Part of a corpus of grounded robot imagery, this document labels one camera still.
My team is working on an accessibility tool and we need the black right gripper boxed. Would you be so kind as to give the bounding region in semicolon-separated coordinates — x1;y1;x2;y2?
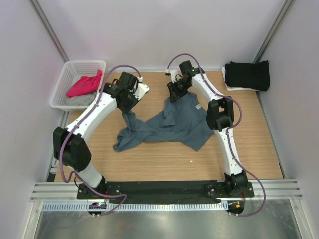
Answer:
166;79;190;104

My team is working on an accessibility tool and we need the teal blue t-shirt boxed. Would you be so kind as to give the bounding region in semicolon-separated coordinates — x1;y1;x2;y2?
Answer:
113;92;214;152

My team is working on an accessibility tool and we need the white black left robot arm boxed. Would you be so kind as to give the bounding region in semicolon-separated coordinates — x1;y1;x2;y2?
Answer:
53;72;149;199

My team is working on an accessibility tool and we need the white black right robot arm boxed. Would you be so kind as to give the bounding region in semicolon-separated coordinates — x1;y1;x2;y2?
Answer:
165;61;248;197

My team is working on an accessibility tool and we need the grey t-shirt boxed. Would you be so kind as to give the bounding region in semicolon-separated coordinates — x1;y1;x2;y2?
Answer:
66;91;97;106

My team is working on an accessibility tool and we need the pink t-shirt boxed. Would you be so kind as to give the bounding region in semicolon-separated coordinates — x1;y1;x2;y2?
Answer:
66;70;103;98

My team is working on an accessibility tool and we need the white plastic laundry basket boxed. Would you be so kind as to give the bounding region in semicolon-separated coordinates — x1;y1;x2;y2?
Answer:
49;59;107;112

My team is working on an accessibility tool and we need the folded white t-shirt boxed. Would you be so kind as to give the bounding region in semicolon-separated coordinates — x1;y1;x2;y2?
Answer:
221;67;257;91

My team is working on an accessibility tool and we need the folded black t-shirt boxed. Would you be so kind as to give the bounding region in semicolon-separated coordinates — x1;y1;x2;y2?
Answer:
225;60;270;91

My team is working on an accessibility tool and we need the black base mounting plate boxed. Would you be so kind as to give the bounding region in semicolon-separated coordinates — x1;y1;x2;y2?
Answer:
76;179;255;205

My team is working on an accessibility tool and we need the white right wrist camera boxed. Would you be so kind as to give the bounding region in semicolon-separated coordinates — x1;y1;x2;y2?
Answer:
165;69;178;83

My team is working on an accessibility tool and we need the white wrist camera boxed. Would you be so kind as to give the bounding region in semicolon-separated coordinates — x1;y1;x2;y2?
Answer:
134;81;150;101
165;69;178;83

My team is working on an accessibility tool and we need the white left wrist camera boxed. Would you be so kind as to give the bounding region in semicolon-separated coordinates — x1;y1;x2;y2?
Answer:
134;81;150;101

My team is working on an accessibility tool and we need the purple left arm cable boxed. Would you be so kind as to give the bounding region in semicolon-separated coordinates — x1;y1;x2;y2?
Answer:
59;65;144;217

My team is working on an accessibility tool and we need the aluminium frame rail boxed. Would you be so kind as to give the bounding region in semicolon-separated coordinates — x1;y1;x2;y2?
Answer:
31;179;302;202

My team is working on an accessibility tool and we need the white slotted cable duct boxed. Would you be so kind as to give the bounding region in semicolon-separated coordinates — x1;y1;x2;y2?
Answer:
42;201;228;212

